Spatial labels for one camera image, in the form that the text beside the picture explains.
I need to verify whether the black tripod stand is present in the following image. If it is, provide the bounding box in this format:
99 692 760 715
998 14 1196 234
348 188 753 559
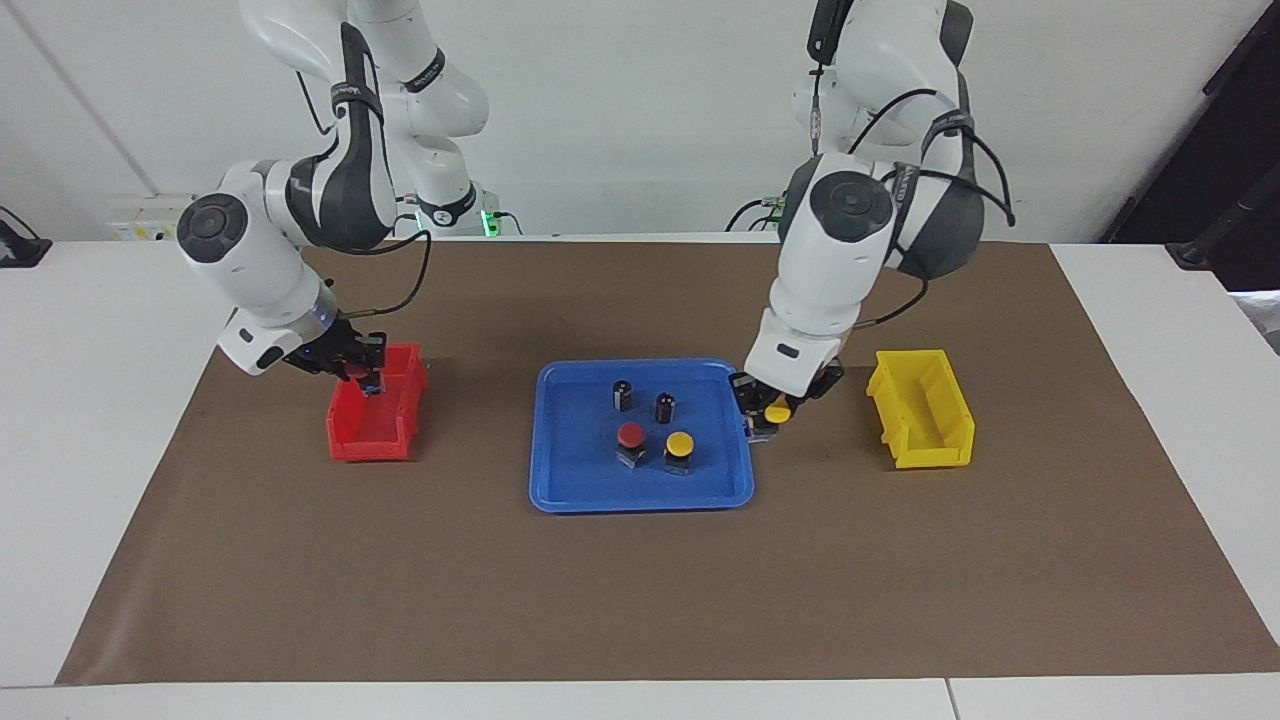
1165 165 1280 273

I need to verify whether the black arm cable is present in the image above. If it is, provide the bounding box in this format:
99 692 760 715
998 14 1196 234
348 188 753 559
812 0 1017 331
295 20 433 321

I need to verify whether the blue plastic tray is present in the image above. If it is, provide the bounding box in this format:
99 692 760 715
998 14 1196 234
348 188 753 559
528 358 756 514

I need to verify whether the brown table mat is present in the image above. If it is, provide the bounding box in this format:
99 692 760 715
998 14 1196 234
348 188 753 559
55 238 1280 687

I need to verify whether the grey crumpled sheet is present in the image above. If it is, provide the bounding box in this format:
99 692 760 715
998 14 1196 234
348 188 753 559
1238 290 1280 353

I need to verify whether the black panel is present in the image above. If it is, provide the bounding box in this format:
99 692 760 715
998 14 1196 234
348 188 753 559
1100 0 1280 293

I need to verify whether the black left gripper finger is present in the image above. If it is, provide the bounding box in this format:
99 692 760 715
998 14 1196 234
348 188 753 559
793 362 845 411
732 372 774 438

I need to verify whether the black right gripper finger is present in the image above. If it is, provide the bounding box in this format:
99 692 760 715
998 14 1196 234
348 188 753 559
345 333 389 397
283 335 353 381

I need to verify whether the red plastic bin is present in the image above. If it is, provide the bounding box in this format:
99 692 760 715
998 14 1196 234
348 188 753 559
326 343 429 463

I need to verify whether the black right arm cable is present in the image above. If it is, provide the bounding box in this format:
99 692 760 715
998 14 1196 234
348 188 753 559
295 20 433 321

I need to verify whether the white power strip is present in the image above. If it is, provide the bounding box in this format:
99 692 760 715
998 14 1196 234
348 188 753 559
108 194 196 242

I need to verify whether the black clamp mount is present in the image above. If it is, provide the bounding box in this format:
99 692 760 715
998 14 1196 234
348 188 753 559
0 205 53 269

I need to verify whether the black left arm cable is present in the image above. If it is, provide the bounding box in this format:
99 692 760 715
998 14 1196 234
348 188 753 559
812 0 1017 331

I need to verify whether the yellow plastic bin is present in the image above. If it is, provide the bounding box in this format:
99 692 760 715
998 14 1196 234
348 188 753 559
866 349 976 471

